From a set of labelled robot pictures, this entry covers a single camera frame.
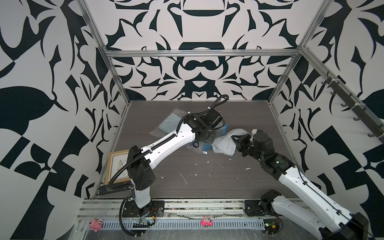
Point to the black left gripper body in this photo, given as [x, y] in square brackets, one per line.
[210, 137]

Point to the pink plush toy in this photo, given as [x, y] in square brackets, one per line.
[95, 225]

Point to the pink toy on rail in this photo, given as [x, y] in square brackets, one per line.
[206, 222]

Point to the grey towel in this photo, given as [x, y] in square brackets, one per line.
[225, 145]

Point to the black remote control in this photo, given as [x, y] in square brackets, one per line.
[115, 187]

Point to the green circuit board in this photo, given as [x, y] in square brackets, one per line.
[271, 228]

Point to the grey wall hook rack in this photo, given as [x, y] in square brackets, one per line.
[361, 110]

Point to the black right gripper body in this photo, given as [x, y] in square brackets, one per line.
[246, 146]

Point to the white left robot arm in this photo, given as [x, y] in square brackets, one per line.
[142, 162]

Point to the light teal towel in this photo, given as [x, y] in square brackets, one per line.
[170, 123]

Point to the wooden picture frame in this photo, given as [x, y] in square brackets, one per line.
[115, 162]

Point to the white slotted cable duct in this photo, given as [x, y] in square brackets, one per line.
[186, 224]

